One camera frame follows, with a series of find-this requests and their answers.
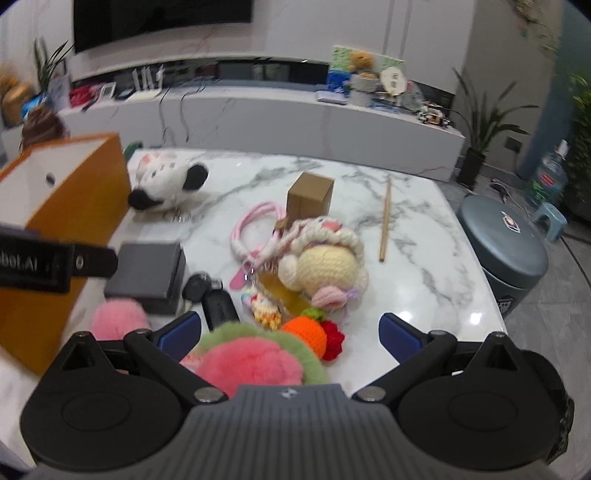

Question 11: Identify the black cable on cabinet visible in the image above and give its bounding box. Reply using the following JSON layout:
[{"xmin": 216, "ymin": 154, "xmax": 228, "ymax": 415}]
[{"xmin": 156, "ymin": 80, "xmax": 209, "ymax": 149}]

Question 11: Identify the orange white storage box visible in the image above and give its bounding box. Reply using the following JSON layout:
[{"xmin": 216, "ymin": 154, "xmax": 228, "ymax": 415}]
[{"xmin": 1, "ymin": 132, "xmax": 130, "ymax": 376}]

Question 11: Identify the orange crochet tangerine charm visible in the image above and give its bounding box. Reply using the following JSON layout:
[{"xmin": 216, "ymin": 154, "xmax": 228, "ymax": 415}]
[{"xmin": 280, "ymin": 307, "xmax": 346, "ymax": 362}]

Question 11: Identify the wooden chopstick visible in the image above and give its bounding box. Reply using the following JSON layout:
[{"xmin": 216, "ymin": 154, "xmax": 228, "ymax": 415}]
[{"xmin": 379, "ymin": 177, "xmax": 392, "ymax": 263}]

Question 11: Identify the pink green fluffy pompom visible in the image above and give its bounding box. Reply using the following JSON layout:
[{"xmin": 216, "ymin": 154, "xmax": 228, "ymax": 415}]
[{"xmin": 181, "ymin": 322, "xmax": 329, "ymax": 398}]

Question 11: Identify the white black plush cow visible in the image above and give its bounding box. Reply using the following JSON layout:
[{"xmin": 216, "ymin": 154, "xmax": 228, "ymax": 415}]
[{"xmin": 127, "ymin": 154, "xmax": 209, "ymax": 212}]

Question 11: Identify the brown cardboard box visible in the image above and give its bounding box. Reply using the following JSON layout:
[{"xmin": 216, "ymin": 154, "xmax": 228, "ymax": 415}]
[{"xmin": 287, "ymin": 172, "xmax": 335, "ymax": 221}]

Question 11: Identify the crochet bunny doll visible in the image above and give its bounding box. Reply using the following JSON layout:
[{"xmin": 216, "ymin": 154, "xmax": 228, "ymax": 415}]
[{"xmin": 274, "ymin": 216, "xmax": 369, "ymax": 310}]

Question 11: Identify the brown water bottle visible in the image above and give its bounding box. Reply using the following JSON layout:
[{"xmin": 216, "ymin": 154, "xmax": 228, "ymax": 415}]
[{"xmin": 20, "ymin": 104, "xmax": 70, "ymax": 152}]

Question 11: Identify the grey round stool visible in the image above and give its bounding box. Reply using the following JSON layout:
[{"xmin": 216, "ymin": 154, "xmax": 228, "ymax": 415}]
[{"xmin": 457, "ymin": 195, "xmax": 549, "ymax": 317}]

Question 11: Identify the black car key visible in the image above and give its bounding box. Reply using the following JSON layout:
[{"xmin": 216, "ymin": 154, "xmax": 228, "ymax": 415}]
[{"xmin": 182, "ymin": 272, "xmax": 240, "ymax": 331}]

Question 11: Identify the potted green plant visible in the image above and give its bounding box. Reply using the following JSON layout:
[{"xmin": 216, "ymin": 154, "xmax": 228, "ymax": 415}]
[{"xmin": 453, "ymin": 69, "xmax": 539, "ymax": 190}]

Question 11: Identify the left green leafy plant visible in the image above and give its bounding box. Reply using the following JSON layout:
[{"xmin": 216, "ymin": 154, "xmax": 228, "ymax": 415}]
[{"xmin": 33, "ymin": 37, "xmax": 73, "ymax": 93}]

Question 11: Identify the water jug bottle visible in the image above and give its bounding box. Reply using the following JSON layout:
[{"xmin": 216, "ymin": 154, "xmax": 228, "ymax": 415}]
[{"xmin": 526, "ymin": 140, "xmax": 569, "ymax": 208}]

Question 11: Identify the white wifi router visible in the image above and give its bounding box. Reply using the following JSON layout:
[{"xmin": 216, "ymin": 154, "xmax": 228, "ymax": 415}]
[{"xmin": 127, "ymin": 64, "xmax": 165, "ymax": 102}]

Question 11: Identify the black wall television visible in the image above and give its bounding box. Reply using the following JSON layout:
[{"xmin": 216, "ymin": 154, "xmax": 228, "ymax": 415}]
[{"xmin": 72, "ymin": 0, "xmax": 253, "ymax": 53}]

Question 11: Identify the pink rope lanyard keychain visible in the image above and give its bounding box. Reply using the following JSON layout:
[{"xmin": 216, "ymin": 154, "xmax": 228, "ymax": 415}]
[{"xmin": 229, "ymin": 201, "xmax": 287, "ymax": 291}]

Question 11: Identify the small blue plastic stool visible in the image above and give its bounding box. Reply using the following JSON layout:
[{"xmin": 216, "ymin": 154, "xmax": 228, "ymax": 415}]
[{"xmin": 532, "ymin": 202, "xmax": 568, "ymax": 242}]

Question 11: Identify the dark grey square box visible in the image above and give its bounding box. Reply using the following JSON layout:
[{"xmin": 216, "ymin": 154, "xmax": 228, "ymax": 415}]
[{"xmin": 103, "ymin": 242, "xmax": 186, "ymax": 316}]

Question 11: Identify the small cartoon figure keychain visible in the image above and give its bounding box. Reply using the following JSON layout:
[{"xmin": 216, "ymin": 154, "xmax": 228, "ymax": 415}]
[{"xmin": 240, "ymin": 287, "xmax": 283, "ymax": 331}]

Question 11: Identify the gold vase with dried flowers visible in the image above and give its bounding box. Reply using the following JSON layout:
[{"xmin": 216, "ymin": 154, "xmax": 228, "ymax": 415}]
[{"xmin": 0, "ymin": 68, "xmax": 35, "ymax": 126}]

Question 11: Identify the brown teddy bear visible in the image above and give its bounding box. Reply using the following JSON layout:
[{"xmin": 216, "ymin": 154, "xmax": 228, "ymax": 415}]
[{"xmin": 349, "ymin": 50, "xmax": 374, "ymax": 74}]

